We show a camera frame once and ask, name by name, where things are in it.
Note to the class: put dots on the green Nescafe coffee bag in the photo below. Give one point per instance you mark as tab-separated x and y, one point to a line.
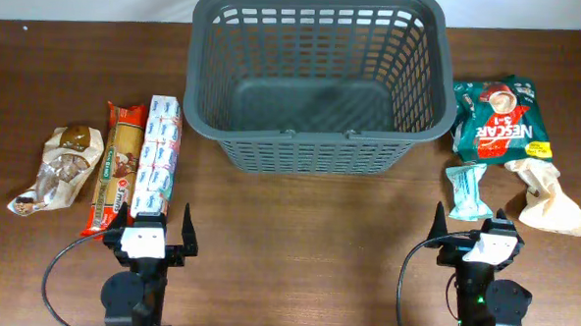
499	121

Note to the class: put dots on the white tissue multipack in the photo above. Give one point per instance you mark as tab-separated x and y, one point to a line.
158	157

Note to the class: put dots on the beige brown cookie bag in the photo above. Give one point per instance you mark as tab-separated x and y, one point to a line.
68	157

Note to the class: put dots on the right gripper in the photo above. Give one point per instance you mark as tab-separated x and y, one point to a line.
455	248

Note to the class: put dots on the red spaghetti pasta pack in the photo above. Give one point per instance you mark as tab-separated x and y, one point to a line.
116	177

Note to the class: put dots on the grey plastic shopping basket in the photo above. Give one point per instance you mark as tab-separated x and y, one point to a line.
318	86

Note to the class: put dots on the beige paper bag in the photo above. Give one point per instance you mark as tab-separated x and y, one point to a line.
547	206

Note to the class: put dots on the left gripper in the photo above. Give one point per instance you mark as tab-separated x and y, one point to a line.
176	254

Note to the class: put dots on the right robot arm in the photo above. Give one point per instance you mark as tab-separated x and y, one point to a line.
482	300

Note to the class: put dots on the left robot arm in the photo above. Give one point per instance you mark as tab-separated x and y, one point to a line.
135	297

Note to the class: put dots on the light teal snack packet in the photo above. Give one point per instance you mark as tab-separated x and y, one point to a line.
467	204

